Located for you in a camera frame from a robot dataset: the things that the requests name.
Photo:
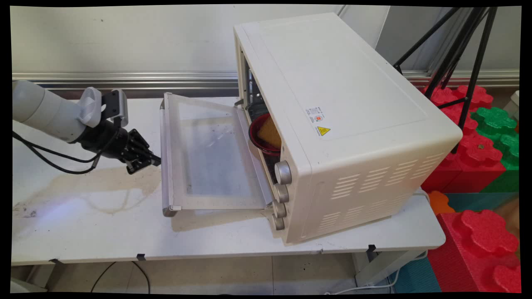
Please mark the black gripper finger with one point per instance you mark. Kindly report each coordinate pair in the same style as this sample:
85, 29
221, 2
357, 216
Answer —
141, 141
139, 165

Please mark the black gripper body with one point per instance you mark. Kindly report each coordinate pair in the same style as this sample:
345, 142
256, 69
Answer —
106, 141

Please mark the red bowl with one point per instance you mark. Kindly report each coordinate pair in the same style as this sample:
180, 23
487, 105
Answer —
254, 137

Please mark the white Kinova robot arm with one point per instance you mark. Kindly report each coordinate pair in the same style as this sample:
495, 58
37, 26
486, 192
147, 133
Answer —
45, 110

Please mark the glass oven door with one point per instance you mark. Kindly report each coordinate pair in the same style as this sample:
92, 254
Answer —
208, 158

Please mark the black table edge clip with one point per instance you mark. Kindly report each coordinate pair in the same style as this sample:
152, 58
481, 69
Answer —
141, 257
371, 249

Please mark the yellow sponge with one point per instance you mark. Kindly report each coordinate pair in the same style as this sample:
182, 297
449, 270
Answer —
270, 133

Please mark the large silver oven knob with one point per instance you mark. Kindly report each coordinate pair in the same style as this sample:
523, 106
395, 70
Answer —
283, 172

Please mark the small silver oven knob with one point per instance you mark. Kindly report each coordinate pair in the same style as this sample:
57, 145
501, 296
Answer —
278, 223

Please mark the white label sticker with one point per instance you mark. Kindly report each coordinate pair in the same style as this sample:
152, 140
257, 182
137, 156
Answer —
315, 115

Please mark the yellow warning sticker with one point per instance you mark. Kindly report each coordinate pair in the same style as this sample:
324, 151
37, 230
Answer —
323, 131

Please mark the white toaster oven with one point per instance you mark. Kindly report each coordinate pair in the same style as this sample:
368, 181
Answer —
353, 124

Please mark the white table leg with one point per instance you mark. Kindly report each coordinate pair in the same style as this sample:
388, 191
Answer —
382, 265

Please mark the orange foam piece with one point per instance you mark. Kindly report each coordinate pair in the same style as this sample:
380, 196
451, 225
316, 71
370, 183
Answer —
440, 202

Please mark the teal foam mat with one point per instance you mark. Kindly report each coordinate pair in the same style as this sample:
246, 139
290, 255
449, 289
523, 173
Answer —
469, 201

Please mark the black tripod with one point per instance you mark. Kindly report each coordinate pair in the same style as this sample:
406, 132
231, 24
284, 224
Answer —
469, 62

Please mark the large red foam block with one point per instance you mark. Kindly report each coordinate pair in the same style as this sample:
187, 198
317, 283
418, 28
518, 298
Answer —
478, 249

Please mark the green foam block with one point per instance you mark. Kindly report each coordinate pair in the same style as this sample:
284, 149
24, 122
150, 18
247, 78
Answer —
498, 124

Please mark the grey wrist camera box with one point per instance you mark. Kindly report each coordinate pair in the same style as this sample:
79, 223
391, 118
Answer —
116, 106

